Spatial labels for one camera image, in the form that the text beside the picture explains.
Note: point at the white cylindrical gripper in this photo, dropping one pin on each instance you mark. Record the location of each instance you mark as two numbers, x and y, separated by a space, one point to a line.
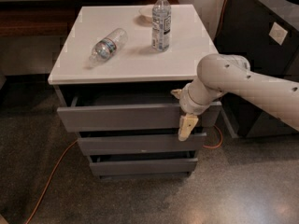
186 103

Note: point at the grey bottom drawer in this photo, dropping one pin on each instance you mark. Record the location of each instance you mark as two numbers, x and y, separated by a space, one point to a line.
143 164

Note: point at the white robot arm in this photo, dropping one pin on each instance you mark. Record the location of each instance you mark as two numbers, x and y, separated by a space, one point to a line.
219 74

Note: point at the grey middle drawer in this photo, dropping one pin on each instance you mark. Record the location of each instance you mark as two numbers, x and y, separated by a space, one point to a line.
139 144

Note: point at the grey drawer cabinet white top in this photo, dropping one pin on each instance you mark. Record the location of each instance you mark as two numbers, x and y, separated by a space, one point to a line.
137 63

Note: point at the black cabinet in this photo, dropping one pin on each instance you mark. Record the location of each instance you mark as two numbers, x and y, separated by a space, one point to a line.
245 31

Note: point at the grey top drawer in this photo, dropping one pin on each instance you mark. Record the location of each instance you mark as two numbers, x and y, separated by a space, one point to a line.
108 109

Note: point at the standing clear water bottle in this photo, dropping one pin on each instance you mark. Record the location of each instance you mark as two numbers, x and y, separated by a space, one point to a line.
161 25

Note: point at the small white bowl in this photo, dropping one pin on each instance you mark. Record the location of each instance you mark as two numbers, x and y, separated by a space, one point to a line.
146 12

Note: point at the clear water bottle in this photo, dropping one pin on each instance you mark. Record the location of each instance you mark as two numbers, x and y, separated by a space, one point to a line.
109 46
161 25

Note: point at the dark wooden bench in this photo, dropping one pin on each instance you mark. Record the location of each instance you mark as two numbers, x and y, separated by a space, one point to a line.
49 17

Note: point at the white wall plate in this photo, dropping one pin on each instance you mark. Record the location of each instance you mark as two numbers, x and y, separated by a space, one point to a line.
278 33

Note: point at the grey drawer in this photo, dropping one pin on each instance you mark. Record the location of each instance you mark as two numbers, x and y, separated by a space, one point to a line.
143 164
108 109
139 144

